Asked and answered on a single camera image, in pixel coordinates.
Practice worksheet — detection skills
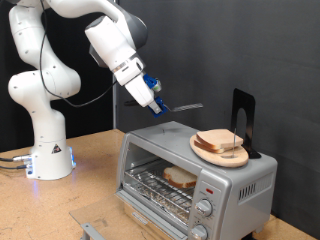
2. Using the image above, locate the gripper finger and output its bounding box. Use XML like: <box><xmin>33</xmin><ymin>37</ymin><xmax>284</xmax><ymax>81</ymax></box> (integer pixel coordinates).
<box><xmin>147</xmin><ymin>99</ymin><xmax>163</xmax><ymax>115</ymax></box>

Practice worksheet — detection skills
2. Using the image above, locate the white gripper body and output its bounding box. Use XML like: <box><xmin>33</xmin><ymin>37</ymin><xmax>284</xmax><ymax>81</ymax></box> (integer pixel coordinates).
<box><xmin>124</xmin><ymin>73</ymin><xmax>156</xmax><ymax>108</ymax></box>

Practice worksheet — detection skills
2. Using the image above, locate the spatula with blue grip block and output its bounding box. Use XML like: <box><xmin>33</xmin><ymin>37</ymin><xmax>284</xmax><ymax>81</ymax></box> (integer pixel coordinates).
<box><xmin>124</xmin><ymin>96</ymin><xmax>204</xmax><ymax>119</ymax></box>

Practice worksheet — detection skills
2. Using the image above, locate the glass oven door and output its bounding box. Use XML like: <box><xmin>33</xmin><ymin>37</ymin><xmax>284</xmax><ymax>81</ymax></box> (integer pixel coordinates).
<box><xmin>69</xmin><ymin>194</ymin><xmax>188</xmax><ymax>240</ymax></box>

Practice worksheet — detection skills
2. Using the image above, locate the silver toaster oven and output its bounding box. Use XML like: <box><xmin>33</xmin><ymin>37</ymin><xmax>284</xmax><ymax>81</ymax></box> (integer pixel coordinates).
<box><xmin>114</xmin><ymin>120</ymin><xmax>279</xmax><ymax>240</ymax></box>

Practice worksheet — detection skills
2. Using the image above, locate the silver oven knob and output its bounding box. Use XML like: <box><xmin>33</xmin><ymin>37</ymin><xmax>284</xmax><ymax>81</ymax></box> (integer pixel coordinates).
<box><xmin>194</xmin><ymin>198</ymin><xmax>214</xmax><ymax>218</ymax></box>
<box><xmin>189</xmin><ymin>223</ymin><xmax>209</xmax><ymax>240</ymax></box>

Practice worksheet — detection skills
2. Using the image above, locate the vertical metal pole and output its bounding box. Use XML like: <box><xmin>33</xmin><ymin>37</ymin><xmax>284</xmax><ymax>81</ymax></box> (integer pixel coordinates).
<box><xmin>111</xmin><ymin>81</ymin><xmax>119</xmax><ymax>130</ymax></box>

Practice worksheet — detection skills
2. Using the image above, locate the round wooden board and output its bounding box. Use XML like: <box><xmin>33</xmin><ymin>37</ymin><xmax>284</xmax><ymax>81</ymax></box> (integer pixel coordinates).
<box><xmin>189</xmin><ymin>134</ymin><xmax>250</xmax><ymax>169</ymax></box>

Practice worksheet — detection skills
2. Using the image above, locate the black metal bookend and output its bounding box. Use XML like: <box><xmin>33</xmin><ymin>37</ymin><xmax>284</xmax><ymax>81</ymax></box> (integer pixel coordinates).
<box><xmin>230</xmin><ymin>88</ymin><xmax>263</xmax><ymax>160</ymax></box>

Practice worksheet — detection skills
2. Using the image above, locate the aluminium foil crumb tray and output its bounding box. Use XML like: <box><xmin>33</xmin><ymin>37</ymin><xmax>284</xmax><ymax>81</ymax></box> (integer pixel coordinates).
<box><xmin>128</xmin><ymin>179</ymin><xmax>192</xmax><ymax>224</ymax></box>

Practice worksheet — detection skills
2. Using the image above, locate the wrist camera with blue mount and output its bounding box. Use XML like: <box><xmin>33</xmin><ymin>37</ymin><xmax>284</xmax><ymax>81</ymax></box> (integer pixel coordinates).
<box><xmin>143</xmin><ymin>73</ymin><xmax>163</xmax><ymax>94</ymax></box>

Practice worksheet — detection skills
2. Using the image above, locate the wire oven rack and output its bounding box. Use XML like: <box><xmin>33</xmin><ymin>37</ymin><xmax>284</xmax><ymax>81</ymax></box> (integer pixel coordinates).
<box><xmin>123</xmin><ymin>159</ymin><xmax>198</xmax><ymax>218</ymax></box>

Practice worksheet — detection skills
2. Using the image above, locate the black camera cable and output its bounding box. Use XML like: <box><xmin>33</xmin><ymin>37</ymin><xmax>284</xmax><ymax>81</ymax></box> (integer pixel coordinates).
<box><xmin>38</xmin><ymin>0</ymin><xmax>118</xmax><ymax>109</ymax></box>

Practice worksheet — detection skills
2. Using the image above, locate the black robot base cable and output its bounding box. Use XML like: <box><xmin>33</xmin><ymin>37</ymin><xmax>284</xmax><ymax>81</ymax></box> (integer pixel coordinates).
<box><xmin>0</xmin><ymin>164</ymin><xmax>28</xmax><ymax>171</ymax></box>
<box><xmin>0</xmin><ymin>155</ymin><xmax>32</xmax><ymax>163</ymax></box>

